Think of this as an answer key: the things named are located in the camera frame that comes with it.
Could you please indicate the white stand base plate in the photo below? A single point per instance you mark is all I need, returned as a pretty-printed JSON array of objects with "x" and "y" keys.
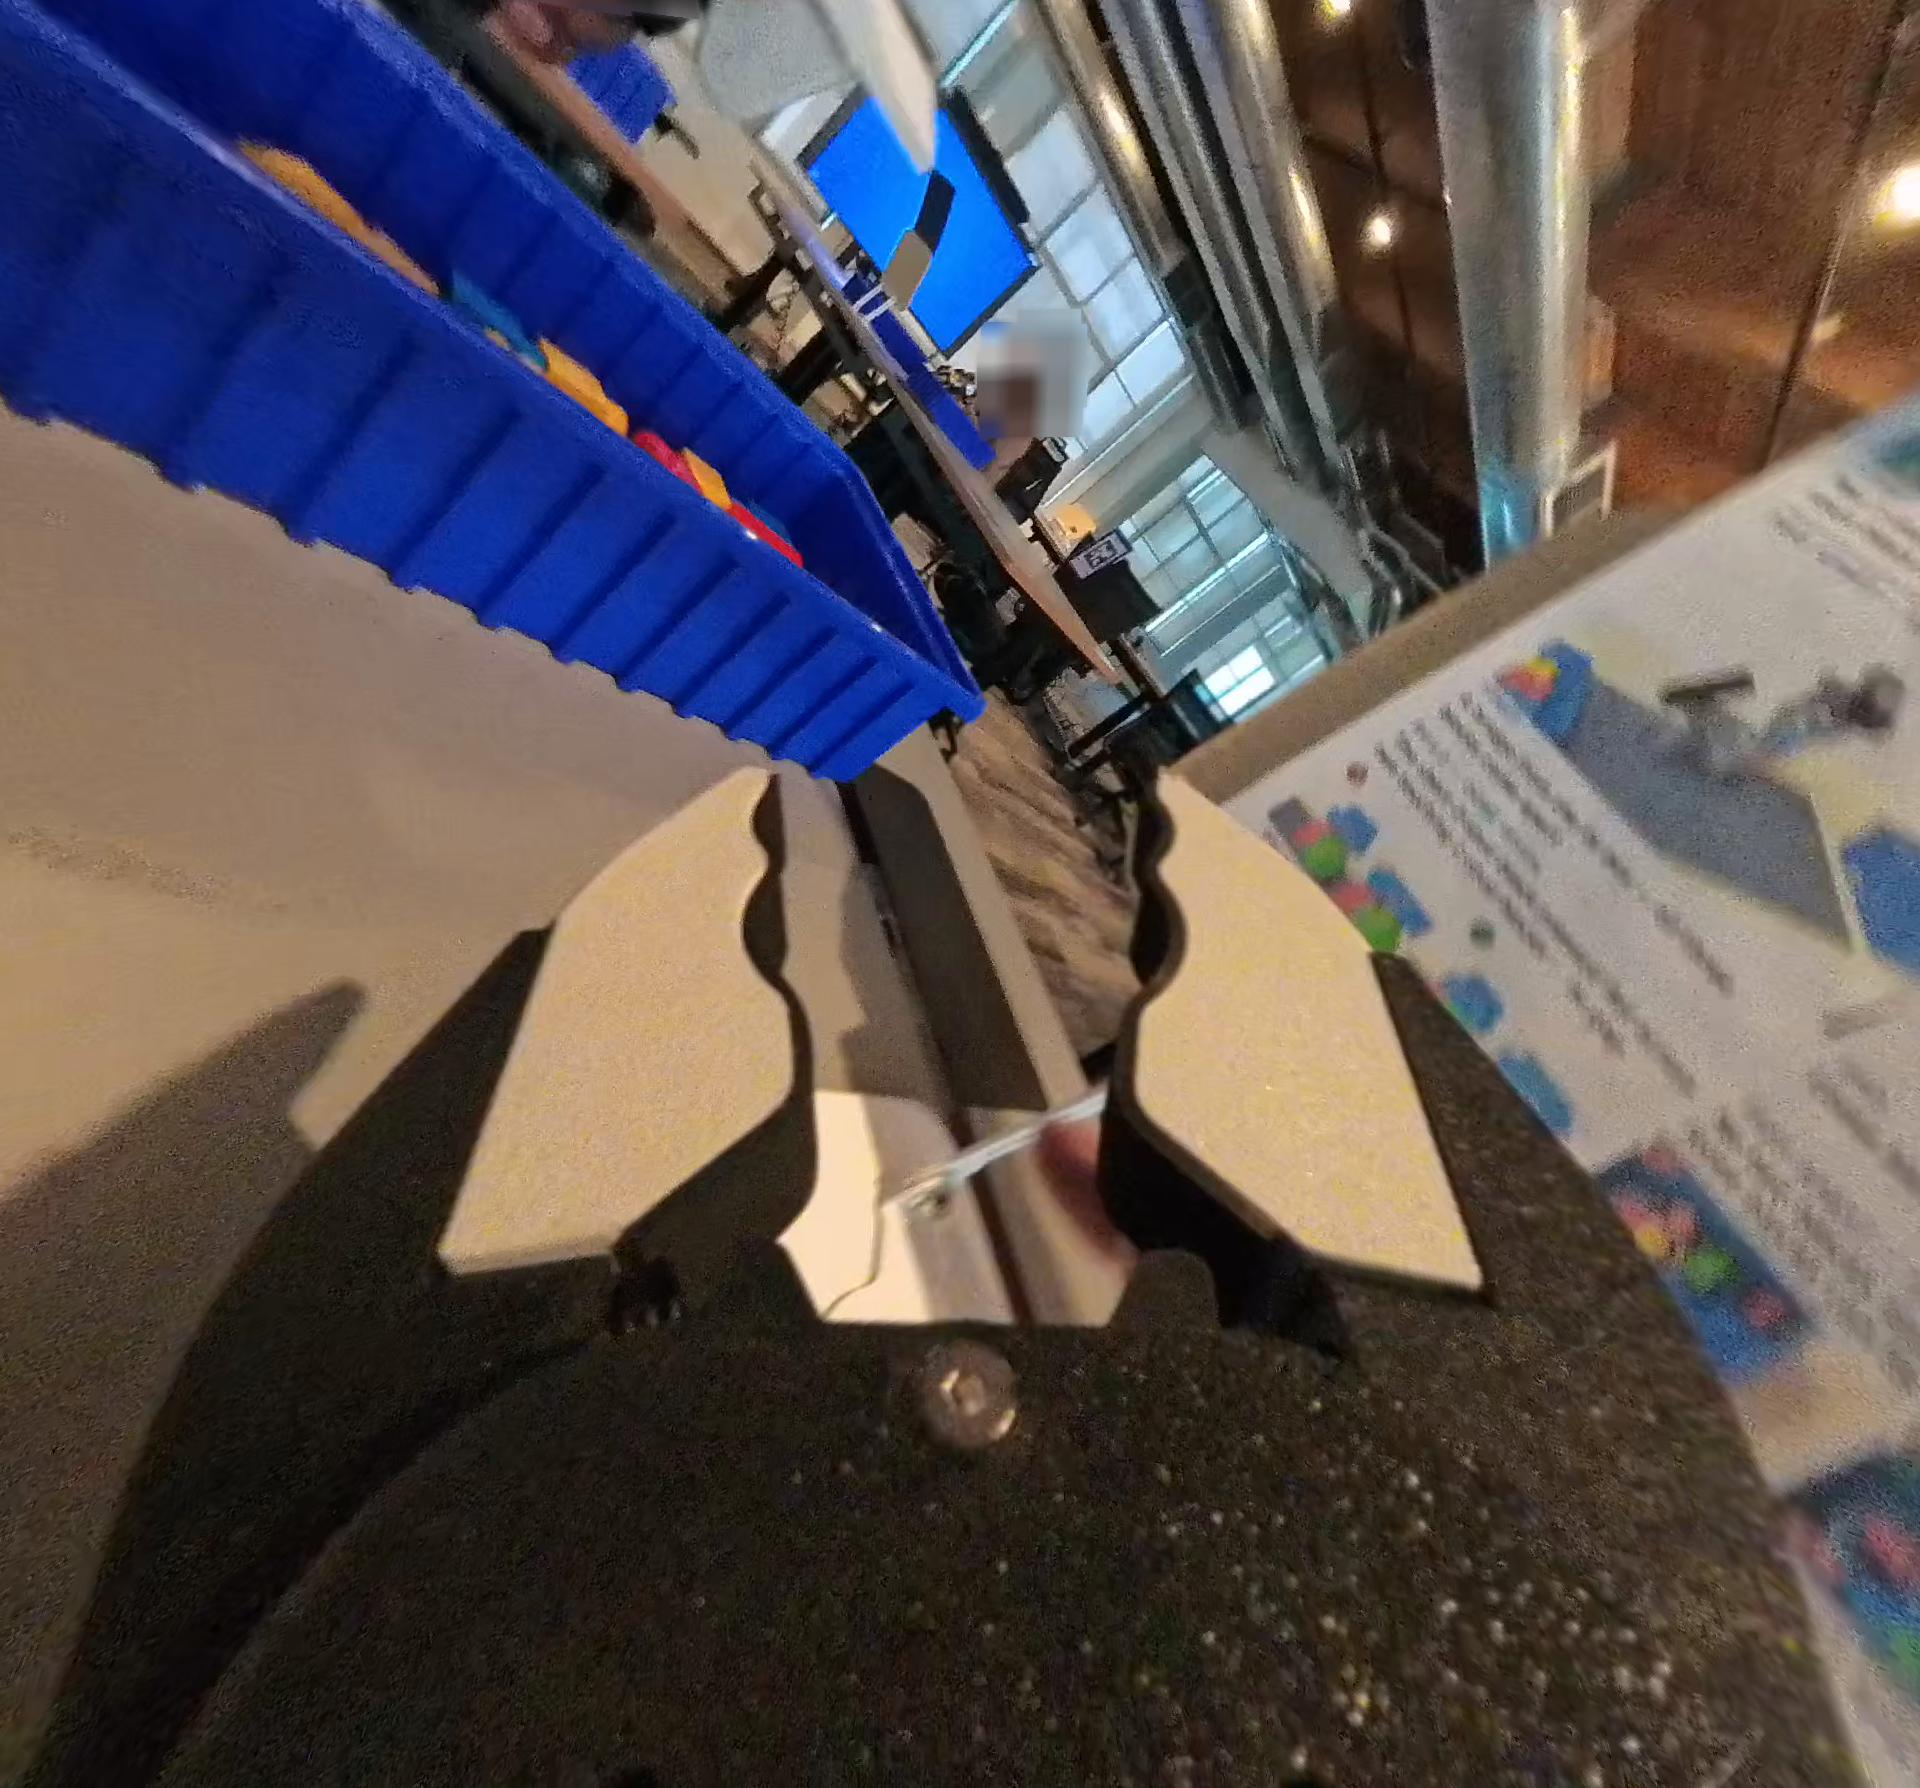
[{"x": 840, "y": 1219}]

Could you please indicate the blue plastic bin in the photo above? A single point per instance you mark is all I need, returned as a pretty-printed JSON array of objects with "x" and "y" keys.
[
  {"x": 299, "y": 362},
  {"x": 623, "y": 86}
]

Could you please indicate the pile of assorted mega blocks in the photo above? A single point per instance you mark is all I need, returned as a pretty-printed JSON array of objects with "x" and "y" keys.
[{"x": 585, "y": 386}]

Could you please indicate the printed instruction sheet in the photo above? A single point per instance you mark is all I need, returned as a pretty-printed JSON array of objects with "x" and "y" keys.
[{"x": 1649, "y": 1068}]

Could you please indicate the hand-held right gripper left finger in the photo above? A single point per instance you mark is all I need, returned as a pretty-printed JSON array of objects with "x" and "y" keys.
[{"x": 630, "y": 1068}]

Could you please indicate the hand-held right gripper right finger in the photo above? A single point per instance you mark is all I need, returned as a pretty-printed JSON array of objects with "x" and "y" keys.
[{"x": 1291, "y": 1068}]

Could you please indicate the silver ceiling duct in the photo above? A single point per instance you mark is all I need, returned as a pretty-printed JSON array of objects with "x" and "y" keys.
[
  {"x": 1500, "y": 243},
  {"x": 1198, "y": 93}
]

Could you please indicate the computer monitor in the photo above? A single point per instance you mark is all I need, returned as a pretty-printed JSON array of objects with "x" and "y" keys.
[{"x": 961, "y": 228}]

